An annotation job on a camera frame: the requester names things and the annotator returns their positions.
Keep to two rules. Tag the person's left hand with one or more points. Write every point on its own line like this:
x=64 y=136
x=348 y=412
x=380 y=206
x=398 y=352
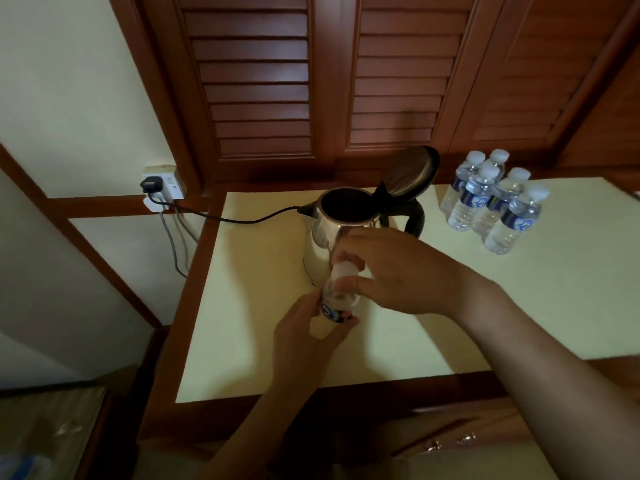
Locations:
x=300 y=349

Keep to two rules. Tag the person's right hand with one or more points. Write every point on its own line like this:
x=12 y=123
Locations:
x=420 y=279

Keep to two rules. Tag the clear plastic water bottle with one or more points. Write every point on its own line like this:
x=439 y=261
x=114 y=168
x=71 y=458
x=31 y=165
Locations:
x=472 y=202
x=342 y=299
x=454 y=192
x=515 y=222
x=517 y=175
x=499 y=156

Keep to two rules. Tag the stainless steel electric kettle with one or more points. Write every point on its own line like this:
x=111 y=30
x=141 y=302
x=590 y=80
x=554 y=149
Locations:
x=317 y=244

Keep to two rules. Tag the large blue label water bottle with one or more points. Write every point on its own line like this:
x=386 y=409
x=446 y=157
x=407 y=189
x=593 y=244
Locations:
x=22 y=467

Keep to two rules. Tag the person's left forearm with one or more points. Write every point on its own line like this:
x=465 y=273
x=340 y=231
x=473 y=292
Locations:
x=250 y=439

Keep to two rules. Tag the wooden cabinet cream top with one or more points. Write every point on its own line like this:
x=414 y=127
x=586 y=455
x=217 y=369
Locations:
x=225 y=419

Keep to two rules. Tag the wooden louvered shutter door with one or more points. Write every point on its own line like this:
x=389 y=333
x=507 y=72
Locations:
x=400 y=84
x=610 y=134
x=540 y=84
x=255 y=84

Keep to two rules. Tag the white plug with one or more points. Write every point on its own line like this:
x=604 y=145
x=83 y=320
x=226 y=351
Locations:
x=152 y=202

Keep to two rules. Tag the black plug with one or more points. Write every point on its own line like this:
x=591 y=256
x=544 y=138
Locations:
x=151 y=184

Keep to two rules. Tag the small clear plastic wrapper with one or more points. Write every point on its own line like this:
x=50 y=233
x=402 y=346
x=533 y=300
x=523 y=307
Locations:
x=67 y=428

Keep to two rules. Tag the wooden side table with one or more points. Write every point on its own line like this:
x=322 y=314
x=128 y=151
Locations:
x=50 y=419

